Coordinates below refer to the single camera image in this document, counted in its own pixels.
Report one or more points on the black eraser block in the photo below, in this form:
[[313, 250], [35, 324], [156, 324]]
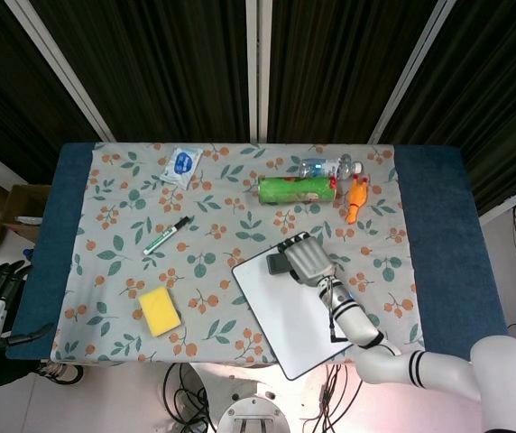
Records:
[[276, 264]]

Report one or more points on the floral fruit print tablecloth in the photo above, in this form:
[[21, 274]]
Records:
[[222, 216]]

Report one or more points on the clear plastic water bottle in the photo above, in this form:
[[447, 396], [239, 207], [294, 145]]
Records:
[[321, 168]]

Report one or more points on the blue white wet wipes packet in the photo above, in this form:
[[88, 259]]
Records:
[[181, 164]]

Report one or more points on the white upright frame post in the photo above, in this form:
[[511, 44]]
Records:
[[259, 67]]

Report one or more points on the dark curtain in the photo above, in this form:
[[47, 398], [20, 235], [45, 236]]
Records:
[[172, 63]]

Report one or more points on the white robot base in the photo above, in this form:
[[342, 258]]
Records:
[[251, 412]]

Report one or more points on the white board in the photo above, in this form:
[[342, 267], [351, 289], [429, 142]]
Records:
[[285, 311]]

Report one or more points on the open cardboard box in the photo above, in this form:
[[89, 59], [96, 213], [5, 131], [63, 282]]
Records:
[[23, 203]]

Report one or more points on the green chip can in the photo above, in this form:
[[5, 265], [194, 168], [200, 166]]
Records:
[[294, 189]]

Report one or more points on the white slanted frame post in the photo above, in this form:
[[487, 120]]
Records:
[[409, 67], [59, 72]]

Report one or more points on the orange rubber chicken toy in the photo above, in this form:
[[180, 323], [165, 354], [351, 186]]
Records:
[[357, 198]]

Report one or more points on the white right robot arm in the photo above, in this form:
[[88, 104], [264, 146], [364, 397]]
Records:
[[443, 370]]

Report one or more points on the black white sneaker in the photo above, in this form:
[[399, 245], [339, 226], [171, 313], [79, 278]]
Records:
[[66, 373]]

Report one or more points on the blue table cover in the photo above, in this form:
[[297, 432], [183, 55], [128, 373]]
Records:
[[447, 234]]

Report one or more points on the yellow green sponge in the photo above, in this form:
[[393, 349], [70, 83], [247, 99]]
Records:
[[159, 311]]

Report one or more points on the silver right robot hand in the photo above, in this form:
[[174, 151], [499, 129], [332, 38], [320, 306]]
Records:
[[310, 259]]

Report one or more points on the green white marker pen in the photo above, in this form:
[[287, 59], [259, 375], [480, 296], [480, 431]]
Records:
[[163, 239]]

